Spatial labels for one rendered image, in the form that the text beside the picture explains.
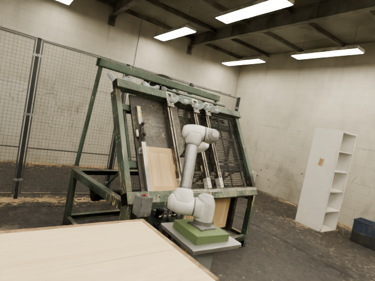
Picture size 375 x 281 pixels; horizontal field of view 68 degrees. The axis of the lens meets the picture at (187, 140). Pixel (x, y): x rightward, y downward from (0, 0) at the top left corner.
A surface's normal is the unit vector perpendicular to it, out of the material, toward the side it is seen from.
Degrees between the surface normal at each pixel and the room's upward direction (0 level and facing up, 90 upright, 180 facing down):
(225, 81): 90
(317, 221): 90
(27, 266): 0
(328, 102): 90
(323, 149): 90
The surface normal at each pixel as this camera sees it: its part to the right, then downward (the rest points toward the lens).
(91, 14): 0.56, 0.16
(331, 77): -0.81, -0.12
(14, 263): 0.19, -0.98
